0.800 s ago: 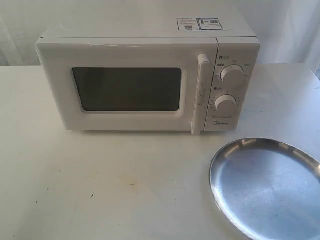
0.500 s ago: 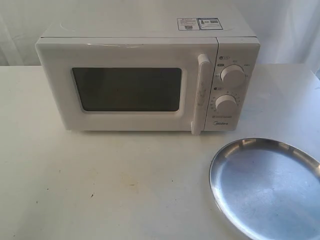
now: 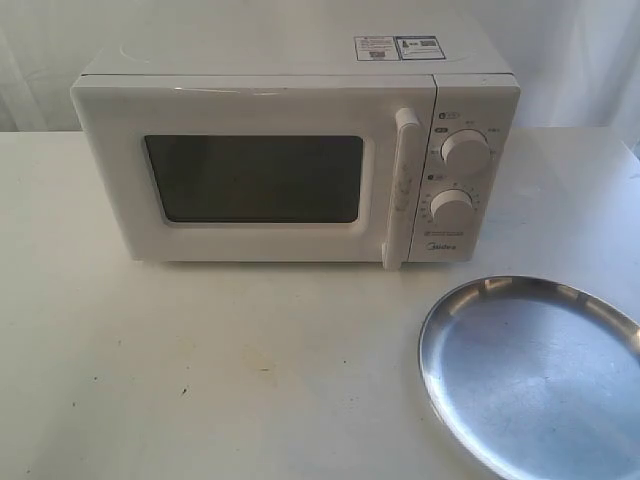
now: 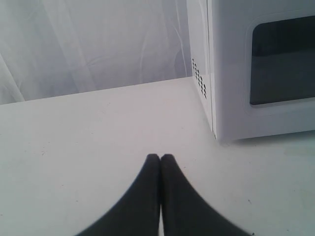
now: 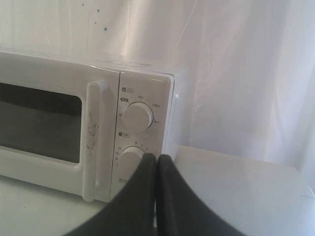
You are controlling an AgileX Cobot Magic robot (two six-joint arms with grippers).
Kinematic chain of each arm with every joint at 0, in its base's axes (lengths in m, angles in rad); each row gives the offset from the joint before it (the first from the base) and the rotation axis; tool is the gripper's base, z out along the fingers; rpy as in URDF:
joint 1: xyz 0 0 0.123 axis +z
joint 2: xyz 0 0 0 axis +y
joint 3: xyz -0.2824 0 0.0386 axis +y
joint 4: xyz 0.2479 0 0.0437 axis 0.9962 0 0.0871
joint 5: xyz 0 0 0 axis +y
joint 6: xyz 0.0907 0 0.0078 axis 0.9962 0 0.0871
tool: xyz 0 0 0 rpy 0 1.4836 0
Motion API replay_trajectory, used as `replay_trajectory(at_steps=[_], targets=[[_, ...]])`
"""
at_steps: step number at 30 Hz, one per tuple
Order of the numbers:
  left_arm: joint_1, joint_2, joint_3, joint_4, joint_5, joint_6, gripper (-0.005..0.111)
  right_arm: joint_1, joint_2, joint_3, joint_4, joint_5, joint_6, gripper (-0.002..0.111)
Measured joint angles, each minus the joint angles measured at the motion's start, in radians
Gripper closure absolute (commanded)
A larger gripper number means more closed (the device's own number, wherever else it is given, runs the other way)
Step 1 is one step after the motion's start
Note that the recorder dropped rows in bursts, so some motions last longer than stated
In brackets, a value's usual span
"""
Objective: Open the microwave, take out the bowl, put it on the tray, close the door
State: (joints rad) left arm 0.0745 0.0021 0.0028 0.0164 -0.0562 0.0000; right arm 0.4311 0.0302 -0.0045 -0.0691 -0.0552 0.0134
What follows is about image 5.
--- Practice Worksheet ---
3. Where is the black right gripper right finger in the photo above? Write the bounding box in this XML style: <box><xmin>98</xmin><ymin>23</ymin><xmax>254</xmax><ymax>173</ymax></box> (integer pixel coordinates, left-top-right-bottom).
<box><xmin>156</xmin><ymin>154</ymin><xmax>228</xmax><ymax>236</ymax></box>

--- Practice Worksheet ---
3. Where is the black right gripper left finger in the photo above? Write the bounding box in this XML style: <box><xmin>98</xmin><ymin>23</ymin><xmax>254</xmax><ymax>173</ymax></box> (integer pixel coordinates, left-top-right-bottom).
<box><xmin>66</xmin><ymin>153</ymin><xmax>156</xmax><ymax>236</ymax></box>

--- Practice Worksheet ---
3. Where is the white microwave door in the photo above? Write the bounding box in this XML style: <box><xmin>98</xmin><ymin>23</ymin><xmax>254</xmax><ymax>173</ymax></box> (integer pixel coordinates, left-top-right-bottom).
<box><xmin>0</xmin><ymin>53</ymin><xmax>120</xmax><ymax>202</ymax></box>

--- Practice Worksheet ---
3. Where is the white microwave oven body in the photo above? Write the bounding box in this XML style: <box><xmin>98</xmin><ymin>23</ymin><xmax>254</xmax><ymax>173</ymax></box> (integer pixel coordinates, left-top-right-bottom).
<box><xmin>0</xmin><ymin>50</ymin><xmax>189</xmax><ymax>201</ymax></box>

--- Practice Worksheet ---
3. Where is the lower white timer knob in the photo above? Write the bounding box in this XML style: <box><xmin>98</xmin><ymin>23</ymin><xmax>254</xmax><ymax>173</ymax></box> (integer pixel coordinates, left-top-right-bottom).
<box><xmin>119</xmin><ymin>147</ymin><xmax>144</xmax><ymax>179</ymax></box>

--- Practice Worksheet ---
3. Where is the upper white control knob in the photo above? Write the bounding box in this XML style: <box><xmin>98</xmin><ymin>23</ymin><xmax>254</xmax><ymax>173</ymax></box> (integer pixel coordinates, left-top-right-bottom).
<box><xmin>123</xmin><ymin>102</ymin><xmax>154</xmax><ymax>132</ymax></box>

